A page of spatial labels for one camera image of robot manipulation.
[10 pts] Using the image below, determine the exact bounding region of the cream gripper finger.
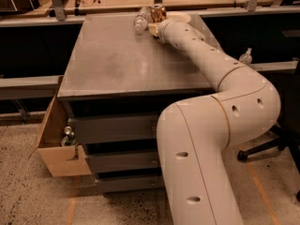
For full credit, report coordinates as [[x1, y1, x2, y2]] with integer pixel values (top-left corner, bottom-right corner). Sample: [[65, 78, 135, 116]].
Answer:
[[148, 23, 158, 38]]

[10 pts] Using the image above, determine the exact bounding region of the orange patterned drink can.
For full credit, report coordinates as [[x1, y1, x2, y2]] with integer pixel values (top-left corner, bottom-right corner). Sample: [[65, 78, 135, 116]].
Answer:
[[151, 4, 167, 23]]

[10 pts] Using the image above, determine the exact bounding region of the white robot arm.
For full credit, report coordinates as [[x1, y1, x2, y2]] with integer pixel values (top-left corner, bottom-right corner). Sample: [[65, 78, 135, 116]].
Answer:
[[157, 20, 280, 225]]

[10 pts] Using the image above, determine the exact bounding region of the clear plastic water bottle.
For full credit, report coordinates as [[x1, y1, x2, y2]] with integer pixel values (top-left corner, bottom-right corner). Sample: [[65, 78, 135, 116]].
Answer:
[[134, 7, 153, 34]]

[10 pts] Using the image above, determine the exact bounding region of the hand sanitizer pump bottle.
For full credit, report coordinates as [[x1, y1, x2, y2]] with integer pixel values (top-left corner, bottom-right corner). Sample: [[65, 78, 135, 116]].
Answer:
[[239, 48, 252, 66]]

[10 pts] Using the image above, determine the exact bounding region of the silver can in box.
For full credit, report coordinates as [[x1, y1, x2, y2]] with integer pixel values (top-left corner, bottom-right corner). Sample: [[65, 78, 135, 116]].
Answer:
[[64, 127, 72, 136]]

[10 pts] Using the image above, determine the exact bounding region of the green bottle in box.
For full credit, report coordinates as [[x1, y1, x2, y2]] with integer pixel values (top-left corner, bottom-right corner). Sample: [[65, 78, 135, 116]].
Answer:
[[61, 132, 77, 146]]

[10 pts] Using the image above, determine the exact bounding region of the white ceramic bowl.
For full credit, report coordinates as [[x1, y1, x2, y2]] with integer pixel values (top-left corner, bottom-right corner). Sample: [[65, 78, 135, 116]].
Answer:
[[166, 11, 191, 23]]

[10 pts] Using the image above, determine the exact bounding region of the grey three-drawer cabinet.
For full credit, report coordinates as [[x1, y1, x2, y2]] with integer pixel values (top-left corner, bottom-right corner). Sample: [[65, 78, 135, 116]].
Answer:
[[58, 14, 212, 193]]

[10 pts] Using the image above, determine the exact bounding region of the cardboard box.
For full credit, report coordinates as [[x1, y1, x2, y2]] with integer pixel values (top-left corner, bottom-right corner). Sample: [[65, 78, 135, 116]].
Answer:
[[31, 76, 91, 177]]

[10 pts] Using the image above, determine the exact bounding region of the black office chair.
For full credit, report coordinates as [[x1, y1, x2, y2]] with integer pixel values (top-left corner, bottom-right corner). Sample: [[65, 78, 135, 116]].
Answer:
[[236, 63, 300, 202]]

